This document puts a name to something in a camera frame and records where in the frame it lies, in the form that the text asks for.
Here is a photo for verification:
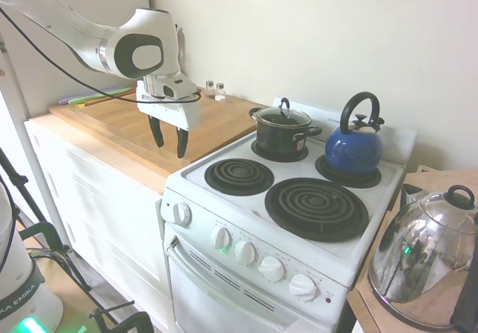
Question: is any green cutting mat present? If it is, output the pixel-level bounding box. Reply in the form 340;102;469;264
67;87;134;107

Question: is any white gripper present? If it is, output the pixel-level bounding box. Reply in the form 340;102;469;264
135;80;202;159

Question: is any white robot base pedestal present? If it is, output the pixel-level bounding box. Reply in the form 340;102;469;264
0;178;65;333

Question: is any white electric stove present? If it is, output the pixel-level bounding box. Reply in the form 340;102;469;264
160;96;418;333

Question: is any white kitchen cabinet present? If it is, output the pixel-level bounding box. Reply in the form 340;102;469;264
23;114;177;332

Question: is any blue kettle black handle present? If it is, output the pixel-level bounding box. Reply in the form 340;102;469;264
324;91;386;175

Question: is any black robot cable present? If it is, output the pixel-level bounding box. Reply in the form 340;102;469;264
0;6;203;105

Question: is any white stove knob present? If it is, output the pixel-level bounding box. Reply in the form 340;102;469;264
288;273;319;302
258;255;286;283
234;240;258;267
210;226;233;250
172;201;193;227

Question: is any black white wrist camera box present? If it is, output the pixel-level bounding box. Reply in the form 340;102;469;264
155;78;199;101

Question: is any purple cutting mat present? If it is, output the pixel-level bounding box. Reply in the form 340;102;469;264
58;86;132;106

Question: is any light wooden side table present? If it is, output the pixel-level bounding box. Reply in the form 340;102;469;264
346;165;478;333

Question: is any orange cutting mat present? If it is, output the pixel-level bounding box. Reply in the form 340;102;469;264
75;90;137;108

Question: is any black camera stand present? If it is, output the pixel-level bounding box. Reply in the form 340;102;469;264
0;146;115;321

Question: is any shiny silver kettle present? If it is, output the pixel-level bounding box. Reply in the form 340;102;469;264
367;183;478;329

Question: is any small black coil burner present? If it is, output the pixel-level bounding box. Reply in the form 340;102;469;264
250;138;310;164
204;158;276;197
314;154;383;190

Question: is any black cooking pot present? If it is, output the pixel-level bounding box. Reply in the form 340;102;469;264
249;107;323;155

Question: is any large wooden butcher block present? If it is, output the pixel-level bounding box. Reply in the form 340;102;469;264
49;86;268;163

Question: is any white oven door handle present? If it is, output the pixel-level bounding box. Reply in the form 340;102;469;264
166;237;299;331

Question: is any glass pot lid black handle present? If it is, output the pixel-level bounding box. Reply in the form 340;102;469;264
255;97;313;129

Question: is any large black coil burner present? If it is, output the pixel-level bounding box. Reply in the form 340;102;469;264
264;177;370;243

